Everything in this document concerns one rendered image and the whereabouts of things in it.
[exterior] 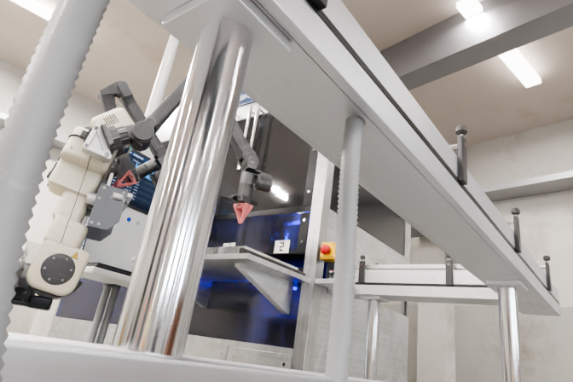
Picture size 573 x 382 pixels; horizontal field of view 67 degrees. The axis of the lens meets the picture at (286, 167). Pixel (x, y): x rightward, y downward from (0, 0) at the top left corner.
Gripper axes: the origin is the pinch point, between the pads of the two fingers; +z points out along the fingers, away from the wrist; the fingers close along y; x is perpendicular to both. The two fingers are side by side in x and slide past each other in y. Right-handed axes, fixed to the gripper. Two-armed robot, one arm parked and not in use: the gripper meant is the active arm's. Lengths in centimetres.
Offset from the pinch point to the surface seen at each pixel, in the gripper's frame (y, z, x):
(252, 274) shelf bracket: 10.2, 17.9, -1.0
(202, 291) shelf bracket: 32, 21, 49
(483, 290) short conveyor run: 48, 16, -75
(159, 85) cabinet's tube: 7, -97, 95
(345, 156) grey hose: -75, 23, -90
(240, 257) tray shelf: -3.2, 14.8, -5.8
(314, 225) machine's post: 37.3, -8.9, -8.4
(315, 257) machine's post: 37.0, 5.2, -11.0
